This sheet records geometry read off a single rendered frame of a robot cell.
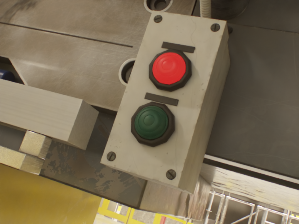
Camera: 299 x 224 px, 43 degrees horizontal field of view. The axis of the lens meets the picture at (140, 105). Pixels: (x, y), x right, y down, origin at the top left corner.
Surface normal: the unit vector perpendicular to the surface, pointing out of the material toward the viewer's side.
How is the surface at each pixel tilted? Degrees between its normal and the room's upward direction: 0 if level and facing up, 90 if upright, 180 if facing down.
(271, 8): 90
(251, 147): 90
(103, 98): 90
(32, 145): 90
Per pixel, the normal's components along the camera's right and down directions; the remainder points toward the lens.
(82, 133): 0.91, 0.22
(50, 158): -0.28, -0.30
